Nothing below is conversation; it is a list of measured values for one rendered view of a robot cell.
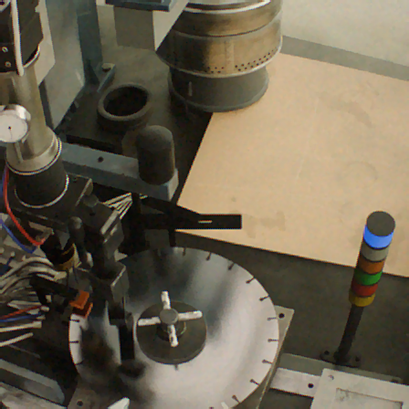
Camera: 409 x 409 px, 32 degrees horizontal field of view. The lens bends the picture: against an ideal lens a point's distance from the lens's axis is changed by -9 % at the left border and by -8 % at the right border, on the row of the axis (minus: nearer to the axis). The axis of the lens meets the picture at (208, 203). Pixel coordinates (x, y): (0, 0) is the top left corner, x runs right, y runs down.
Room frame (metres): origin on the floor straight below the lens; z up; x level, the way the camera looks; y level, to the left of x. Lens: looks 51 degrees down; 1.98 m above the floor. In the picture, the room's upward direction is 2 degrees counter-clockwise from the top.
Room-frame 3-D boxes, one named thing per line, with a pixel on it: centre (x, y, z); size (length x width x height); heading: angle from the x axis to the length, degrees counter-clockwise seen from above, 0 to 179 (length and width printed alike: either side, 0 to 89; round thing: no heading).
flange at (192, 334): (0.58, 0.06, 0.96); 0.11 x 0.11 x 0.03
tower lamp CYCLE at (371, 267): (0.62, -0.24, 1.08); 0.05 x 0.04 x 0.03; 160
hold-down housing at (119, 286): (0.58, 0.14, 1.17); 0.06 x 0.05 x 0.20; 61
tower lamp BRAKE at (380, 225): (0.62, -0.24, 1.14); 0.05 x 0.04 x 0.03; 160
